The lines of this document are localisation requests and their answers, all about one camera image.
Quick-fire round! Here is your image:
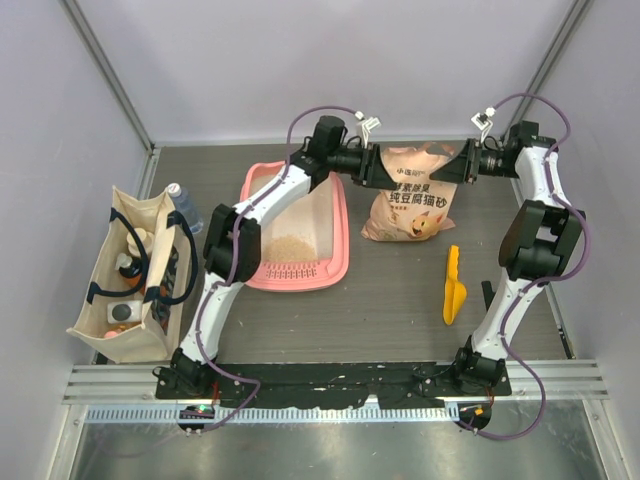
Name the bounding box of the yellow plastic scoop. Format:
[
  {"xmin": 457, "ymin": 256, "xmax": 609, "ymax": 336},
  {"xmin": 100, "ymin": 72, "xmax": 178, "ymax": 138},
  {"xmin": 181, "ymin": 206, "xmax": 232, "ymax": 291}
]
[{"xmin": 442, "ymin": 245, "xmax": 467, "ymax": 325}]

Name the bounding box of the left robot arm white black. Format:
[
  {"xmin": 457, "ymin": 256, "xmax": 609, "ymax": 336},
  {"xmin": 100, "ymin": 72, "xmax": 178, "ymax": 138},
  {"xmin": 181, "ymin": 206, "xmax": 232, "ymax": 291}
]
[{"xmin": 158, "ymin": 107, "xmax": 396, "ymax": 399}]

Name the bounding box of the dark bottle white pump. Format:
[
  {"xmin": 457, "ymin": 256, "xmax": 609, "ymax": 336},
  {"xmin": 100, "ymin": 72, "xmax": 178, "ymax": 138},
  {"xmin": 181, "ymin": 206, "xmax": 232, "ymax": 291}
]
[{"xmin": 115, "ymin": 253, "xmax": 144, "ymax": 283}]

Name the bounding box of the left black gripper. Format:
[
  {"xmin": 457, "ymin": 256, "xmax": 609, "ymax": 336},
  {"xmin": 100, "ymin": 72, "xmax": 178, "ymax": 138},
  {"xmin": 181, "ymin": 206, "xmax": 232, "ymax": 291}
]
[{"xmin": 327, "ymin": 142, "xmax": 396, "ymax": 190}]

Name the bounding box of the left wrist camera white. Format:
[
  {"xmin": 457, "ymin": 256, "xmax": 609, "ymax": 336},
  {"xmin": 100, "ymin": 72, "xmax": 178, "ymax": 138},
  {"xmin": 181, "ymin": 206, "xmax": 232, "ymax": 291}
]
[{"xmin": 354, "ymin": 111, "xmax": 381, "ymax": 147}]

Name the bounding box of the clear plastic water bottle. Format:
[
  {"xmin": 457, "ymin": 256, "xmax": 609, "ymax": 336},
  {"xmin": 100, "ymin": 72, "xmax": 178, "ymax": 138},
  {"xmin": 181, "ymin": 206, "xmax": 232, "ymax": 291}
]
[{"xmin": 166, "ymin": 183, "xmax": 204, "ymax": 235}]

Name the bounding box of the tan litter pile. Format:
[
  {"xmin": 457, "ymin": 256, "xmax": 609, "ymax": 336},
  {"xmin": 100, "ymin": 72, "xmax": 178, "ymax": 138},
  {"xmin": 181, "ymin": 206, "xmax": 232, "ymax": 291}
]
[{"xmin": 263, "ymin": 235, "xmax": 317, "ymax": 263}]

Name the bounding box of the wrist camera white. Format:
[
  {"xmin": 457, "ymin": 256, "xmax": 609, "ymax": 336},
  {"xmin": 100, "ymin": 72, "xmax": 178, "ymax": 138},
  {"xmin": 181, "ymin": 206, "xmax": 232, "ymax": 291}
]
[
  {"xmin": 354, "ymin": 111, "xmax": 381, "ymax": 147},
  {"xmin": 470, "ymin": 106, "xmax": 496, "ymax": 146}
]

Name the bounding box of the aluminium rail frame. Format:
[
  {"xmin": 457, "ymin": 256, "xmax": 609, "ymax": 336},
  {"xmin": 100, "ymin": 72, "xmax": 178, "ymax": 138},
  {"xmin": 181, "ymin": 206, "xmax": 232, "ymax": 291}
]
[{"xmin": 63, "ymin": 360, "xmax": 608, "ymax": 425}]

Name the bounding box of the beige wooden item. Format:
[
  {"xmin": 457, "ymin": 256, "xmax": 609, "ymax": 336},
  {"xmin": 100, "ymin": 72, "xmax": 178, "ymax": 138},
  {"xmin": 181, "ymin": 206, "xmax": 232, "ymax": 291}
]
[{"xmin": 126, "ymin": 227, "xmax": 155, "ymax": 258}]

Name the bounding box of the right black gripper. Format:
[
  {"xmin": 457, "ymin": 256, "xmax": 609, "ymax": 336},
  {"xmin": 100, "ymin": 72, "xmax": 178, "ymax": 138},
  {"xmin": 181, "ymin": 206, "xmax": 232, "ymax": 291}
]
[{"xmin": 429, "ymin": 138, "xmax": 517, "ymax": 185}]

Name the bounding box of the beige canvas tote bag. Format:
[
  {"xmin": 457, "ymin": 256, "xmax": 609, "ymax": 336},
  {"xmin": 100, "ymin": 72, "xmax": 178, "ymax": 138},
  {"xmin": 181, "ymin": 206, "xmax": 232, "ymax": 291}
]
[{"xmin": 67, "ymin": 188, "xmax": 198, "ymax": 363}]

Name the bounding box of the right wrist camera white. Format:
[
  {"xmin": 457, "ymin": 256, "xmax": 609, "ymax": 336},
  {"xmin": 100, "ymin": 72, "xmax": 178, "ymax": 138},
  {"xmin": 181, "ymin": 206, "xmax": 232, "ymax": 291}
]
[{"xmin": 470, "ymin": 106, "xmax": 496, "ymax": 146}]

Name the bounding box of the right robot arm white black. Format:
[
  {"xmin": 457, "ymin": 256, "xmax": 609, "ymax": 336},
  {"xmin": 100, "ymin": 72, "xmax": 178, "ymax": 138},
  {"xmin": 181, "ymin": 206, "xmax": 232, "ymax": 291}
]
[{"xmin": 430, "ymin": 121, "xmax": 586, "ymax": 395}]

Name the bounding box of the pink litter box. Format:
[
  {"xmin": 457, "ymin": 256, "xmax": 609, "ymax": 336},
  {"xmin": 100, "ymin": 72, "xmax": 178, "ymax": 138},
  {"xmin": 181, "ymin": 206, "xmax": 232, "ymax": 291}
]
[{"xmin": 247, "ymin": 173, "xmax": 350, "ymax": 292}]

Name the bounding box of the white bottle grey cap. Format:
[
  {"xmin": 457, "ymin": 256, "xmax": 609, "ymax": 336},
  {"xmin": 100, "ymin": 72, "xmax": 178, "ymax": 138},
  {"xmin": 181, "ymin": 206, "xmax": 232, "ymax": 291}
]
[{"xmin": 106, "ymin": 300, "xmax": 142, "ymax": 325}]

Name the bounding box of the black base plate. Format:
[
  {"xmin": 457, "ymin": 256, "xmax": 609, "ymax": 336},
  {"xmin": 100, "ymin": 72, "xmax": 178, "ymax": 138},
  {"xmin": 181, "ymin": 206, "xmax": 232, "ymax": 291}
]
[{"xmin": 152, "ymin": 361, "xmax": 512, "ymax": 410}]

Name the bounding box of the pink cat litter bag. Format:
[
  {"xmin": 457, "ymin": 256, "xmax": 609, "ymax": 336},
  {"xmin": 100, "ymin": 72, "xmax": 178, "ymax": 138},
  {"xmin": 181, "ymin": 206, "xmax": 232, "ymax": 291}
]
[{"xmin": 361, "ymin": 142, "xmax": 457, "ymax": 242}]

